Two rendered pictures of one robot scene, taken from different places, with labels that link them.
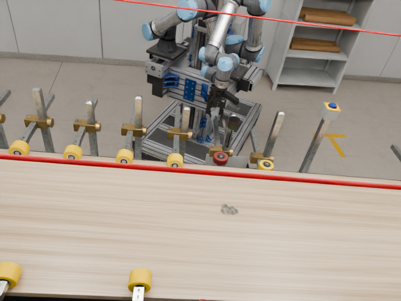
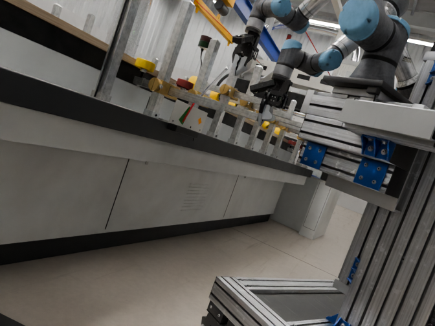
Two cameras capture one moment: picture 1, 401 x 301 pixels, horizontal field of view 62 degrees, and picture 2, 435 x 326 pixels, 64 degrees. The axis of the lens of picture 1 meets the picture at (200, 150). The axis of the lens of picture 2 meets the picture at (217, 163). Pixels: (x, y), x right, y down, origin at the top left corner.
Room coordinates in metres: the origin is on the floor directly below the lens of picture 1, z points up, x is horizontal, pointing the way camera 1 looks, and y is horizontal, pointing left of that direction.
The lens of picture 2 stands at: (2.55, -1.33, 0.72)
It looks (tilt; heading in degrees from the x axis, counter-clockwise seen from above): 4 degrees down; 125
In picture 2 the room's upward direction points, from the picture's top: 20 degrees clockwise
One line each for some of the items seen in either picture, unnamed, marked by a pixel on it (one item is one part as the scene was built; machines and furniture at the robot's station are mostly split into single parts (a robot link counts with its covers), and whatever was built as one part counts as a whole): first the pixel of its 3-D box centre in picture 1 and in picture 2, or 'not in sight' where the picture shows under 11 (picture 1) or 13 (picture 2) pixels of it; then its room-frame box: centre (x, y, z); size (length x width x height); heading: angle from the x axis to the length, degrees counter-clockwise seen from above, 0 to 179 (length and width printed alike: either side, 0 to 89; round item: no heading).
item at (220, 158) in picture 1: (219, 163); (182, 92); (1.38, -0.12, 0.85); 0.08 x 0.08 x 0.11
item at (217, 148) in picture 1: (221, 151); (198, 98); (1.49, -0.12, 0.85); 0.14 x 0.06 x 0.05; 97
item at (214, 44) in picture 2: (225, 148); (198, 91); (1.49, -0.14, 0.87); 0.04 x 0.04 x 0.48; 7
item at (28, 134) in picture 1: (37, 119); (278, 121); (1.38, 0.89, 0.95); 0.50 x 0.04 x 0.04; 7
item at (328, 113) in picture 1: (329, 111); not in sight; (1.56, -0.65, 1.18); 0.07 x 0.07 x 0.08; 7
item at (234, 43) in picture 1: (234, 46); (386, 41); (2.18, -0.11, 1.21); 0.13 x 0.12 x 0.14; 72
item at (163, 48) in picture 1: (167, 42); not in sight; (2.33, 0.37, 1.09); 0.15 x 0.15 x 0.10
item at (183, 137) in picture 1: (179, 134); (229, 92); (1.46, 0.13, 0.95); 0.14 x 0.06 x 0.05; 97
